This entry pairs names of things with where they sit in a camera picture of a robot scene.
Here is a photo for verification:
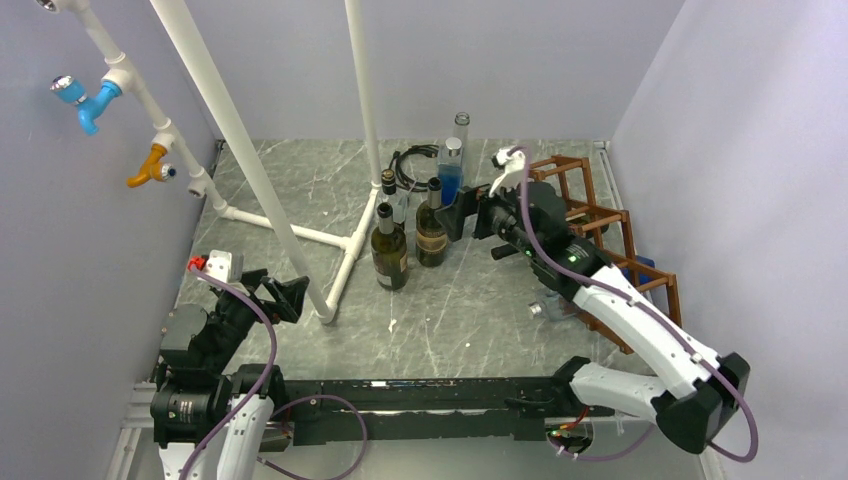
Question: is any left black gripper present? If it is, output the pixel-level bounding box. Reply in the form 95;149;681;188
205;268;307;371

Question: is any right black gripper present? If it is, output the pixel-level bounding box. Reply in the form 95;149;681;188
434;172;540;259

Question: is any green wine bottle silver neck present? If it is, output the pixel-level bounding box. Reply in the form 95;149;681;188
415;177;449;268

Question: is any tall blue liquid bottle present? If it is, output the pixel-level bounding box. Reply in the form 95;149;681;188
437;137;463;206

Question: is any dark green wine bottle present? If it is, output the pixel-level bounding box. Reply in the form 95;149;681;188
370;202;409;291

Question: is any dark wine bottle cream label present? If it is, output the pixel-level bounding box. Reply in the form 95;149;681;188
491;229;611;266

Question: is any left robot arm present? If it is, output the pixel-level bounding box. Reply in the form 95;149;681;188
150;269;310;479

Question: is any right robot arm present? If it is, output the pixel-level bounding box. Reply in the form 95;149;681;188
435;182;751;454

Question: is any clear square liquor bottle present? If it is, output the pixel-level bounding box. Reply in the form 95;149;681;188
381;168;409;230

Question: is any tall clear glass bottle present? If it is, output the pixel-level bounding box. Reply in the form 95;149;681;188
453;111;471;150

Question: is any blue clear bottle lying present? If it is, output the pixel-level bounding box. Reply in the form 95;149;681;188
528;290;581;322

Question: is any brown wooden wine rack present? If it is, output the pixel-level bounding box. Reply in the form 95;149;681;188
530;155;683;327

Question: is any orange plastic faucet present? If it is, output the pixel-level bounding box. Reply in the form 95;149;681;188
126;143;177;188

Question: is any blue plastic faucet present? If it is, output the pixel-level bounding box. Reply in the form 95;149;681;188
49;75;123;136

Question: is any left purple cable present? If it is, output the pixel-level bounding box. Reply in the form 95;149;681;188
177;268;370;480

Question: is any purple cable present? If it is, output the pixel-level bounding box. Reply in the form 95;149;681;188
506;146;760;464
177;268;370;480

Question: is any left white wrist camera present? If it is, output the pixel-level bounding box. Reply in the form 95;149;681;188
187;250;244;283

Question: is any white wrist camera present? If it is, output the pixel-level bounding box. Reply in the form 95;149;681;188
187;250;244;283
488;145;527;198

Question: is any black coiled cable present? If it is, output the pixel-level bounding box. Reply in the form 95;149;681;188
387;144;442;194

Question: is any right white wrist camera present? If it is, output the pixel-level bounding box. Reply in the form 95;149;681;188
488;145;527;198

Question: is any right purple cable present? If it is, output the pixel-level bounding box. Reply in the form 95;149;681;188
506;146;760;464

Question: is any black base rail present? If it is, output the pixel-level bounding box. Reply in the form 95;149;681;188
272;376;612;446

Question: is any white PVC pipe frame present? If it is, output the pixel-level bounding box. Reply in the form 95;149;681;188
38;1;381;325

